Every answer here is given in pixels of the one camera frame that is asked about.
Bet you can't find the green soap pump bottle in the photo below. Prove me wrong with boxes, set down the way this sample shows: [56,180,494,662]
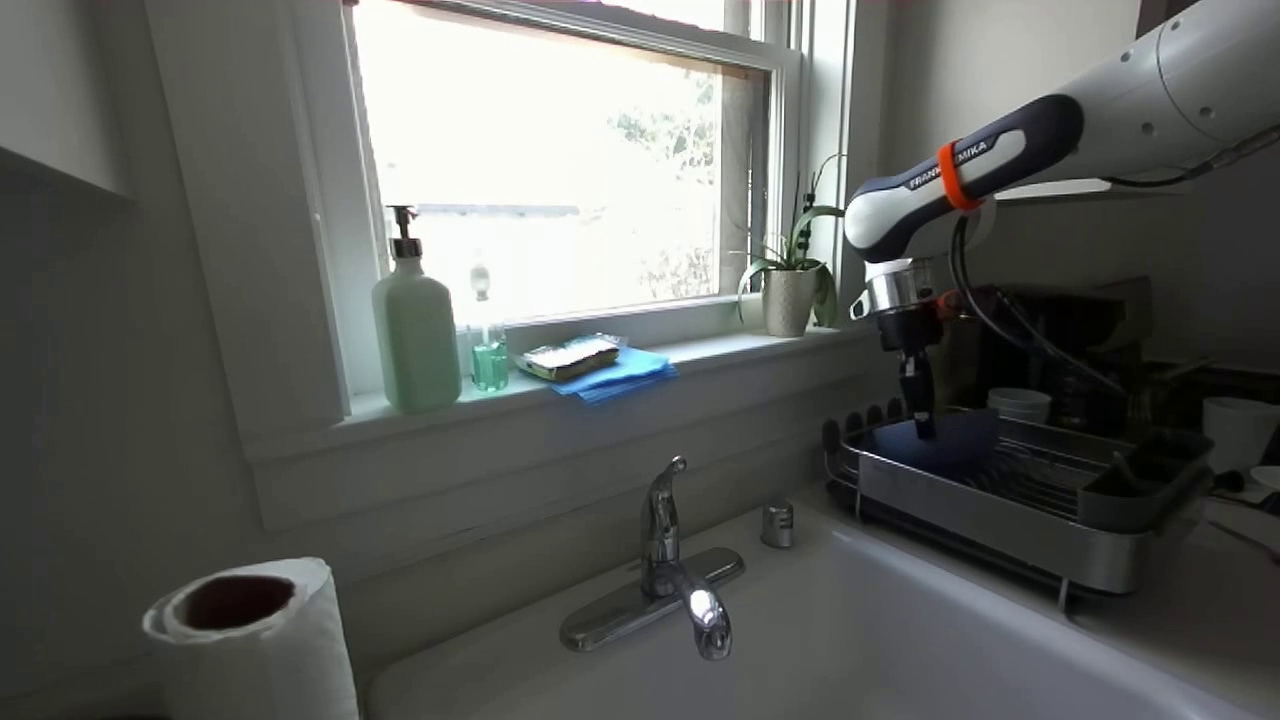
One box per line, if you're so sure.
[366,199,465,415]

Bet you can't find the black coffee maker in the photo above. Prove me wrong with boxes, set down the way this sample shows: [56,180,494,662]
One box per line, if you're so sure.
[973,275,1164,415]

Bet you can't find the white framed window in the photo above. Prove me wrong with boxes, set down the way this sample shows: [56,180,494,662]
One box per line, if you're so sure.
[144,0,885,471]

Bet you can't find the white paper towel roll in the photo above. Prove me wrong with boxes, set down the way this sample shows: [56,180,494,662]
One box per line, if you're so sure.
[135,553,362,720]

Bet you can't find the potted plant white pot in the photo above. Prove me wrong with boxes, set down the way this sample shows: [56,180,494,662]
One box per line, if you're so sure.
[734,152,850,337]

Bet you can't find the white kitchen sink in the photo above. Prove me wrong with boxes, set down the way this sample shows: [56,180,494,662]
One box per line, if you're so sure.
[362,511,1257,720]

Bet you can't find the sponge in tray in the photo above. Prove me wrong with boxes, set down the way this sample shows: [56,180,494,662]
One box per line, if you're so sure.
[515,332,625,389]

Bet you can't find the white cup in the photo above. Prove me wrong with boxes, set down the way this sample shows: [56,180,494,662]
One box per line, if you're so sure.
[1198,391,1280,477]

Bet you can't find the pale teal cup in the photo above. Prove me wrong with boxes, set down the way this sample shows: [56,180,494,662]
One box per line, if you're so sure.
[988,383,1055,427]

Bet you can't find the chrome sprayer cap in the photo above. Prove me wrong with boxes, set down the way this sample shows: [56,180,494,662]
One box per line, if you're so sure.
[755,497,798,553]

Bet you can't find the grey steel dish rack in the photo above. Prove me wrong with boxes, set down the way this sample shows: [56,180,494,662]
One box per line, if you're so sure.
[821,404,1216,595]

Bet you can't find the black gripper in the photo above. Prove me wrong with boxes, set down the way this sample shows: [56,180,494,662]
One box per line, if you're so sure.
[870,293,967,443]

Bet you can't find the chrome faucet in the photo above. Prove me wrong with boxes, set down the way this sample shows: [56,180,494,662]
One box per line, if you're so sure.
[557,452,749,662]

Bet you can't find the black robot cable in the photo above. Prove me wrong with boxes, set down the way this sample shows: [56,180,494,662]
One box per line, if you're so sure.
[946,212,1137,404]

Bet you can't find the small teal bottle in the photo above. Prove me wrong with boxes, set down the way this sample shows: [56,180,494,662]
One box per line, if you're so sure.
[465,264,515,397]

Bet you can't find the blue folded cloth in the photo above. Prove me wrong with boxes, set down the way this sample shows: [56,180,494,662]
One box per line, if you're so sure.
[551,349,679,411]

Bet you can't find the plain white upper cabinet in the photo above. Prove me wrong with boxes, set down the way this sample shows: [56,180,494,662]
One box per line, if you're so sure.
[0,0,135,199]

